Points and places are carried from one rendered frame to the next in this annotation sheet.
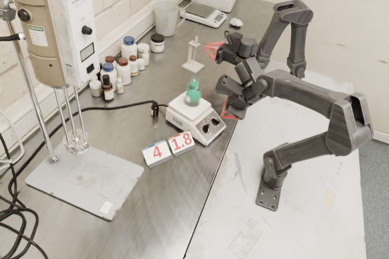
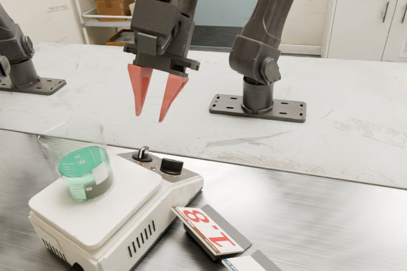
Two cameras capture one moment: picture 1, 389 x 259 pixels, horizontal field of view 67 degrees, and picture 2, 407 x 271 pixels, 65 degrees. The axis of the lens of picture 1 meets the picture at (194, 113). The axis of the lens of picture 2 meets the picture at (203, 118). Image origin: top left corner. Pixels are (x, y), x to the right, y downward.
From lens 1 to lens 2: 0.85 m
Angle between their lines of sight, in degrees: 65
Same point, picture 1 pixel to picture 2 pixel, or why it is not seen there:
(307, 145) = not seen: outside the picture
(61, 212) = not seen: outside the picture
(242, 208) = (321, 135)
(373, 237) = not seen: hidden behind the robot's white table
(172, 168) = (290, 247)
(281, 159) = (275, 42)
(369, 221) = not seen: hidden behind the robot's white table
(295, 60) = (9, 28)
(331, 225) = (295, 71)
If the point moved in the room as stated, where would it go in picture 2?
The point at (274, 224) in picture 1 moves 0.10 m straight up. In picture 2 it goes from (326, 107) to (334, 64)
